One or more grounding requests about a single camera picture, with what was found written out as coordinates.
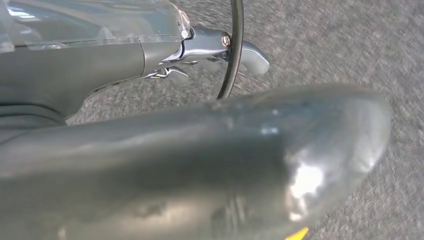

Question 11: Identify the yellow floor tape line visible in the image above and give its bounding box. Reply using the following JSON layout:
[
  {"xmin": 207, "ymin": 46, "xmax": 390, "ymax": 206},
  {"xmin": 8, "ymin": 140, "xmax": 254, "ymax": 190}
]
[{"xmin": 284, "ymin": 226, "xmax": 310, "ymax": 240}]

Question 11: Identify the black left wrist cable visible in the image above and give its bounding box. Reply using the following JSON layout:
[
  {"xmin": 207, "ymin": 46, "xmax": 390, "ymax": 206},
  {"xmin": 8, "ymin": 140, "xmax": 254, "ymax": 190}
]
[{"xmin": 216, "ymin": 0, "xmax": 245, "ymax": 100}]

